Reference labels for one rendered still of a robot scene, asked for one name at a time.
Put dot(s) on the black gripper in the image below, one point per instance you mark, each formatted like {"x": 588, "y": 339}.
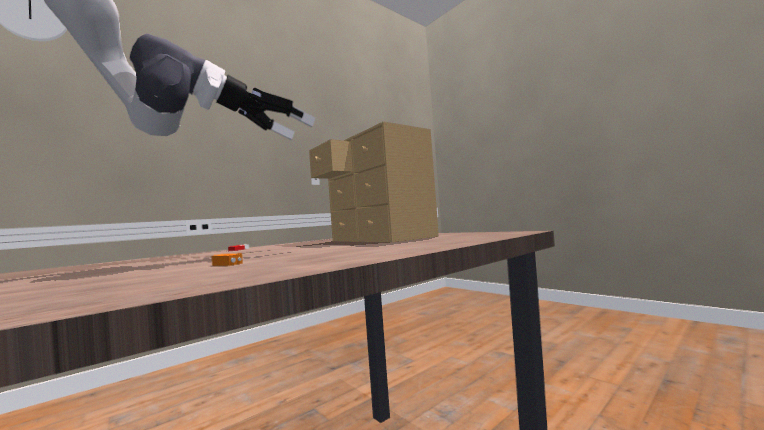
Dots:
{"x": 234, "y": 95}

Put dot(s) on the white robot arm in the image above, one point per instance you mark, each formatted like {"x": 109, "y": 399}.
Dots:
{"x": 159, "y": 65}

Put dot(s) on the brown wooden chest of drawers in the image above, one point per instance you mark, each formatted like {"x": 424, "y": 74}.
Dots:
{"x": 409, "y": 179}

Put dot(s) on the brown wooden drawer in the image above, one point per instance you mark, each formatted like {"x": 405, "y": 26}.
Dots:
{"x": 372, "y": 152}
{"x": 344, "y": 225}
{"x": 371, "y": 186}
{"x": 342, "y": 192}
{"x": 373, "y": 223}
{"x": 331, "y": 159}

